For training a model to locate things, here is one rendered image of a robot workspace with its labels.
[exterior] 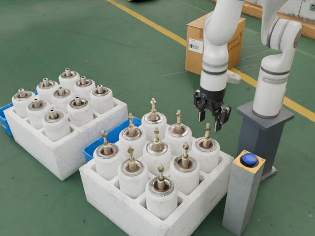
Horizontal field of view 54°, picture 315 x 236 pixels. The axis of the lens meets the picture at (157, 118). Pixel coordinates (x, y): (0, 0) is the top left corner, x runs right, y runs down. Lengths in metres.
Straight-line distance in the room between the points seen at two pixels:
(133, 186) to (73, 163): 0.42
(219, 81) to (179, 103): 0.85
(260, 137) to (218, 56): 0.42
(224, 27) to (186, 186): 0.49
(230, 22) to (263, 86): 0.35
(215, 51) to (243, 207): 0.49
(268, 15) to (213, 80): 0.24
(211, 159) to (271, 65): 0.35
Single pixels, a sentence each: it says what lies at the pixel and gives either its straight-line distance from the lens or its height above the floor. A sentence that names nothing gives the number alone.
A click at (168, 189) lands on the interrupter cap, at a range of 0.91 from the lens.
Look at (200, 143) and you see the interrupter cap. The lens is 1.06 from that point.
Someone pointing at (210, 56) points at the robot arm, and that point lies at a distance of 0.84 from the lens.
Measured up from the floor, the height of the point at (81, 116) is 0.22.
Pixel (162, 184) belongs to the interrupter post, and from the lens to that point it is 0.90.
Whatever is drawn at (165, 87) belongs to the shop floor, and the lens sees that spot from 1.84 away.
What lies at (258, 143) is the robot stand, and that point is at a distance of 1.17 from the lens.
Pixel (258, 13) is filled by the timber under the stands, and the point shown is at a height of 0.04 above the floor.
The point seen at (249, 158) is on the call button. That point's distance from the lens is 0.92.
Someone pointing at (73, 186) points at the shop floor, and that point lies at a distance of 1.31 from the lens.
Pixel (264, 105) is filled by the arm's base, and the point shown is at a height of 0.35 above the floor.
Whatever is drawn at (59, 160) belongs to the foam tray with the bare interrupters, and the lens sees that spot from 1.27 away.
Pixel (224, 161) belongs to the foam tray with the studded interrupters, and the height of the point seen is 0.18.
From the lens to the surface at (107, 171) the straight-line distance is 1.05.
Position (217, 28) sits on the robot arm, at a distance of 0.79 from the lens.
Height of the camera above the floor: 0.95
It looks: 37 degrees down
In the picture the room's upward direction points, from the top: 2 degrees counter-clockwise
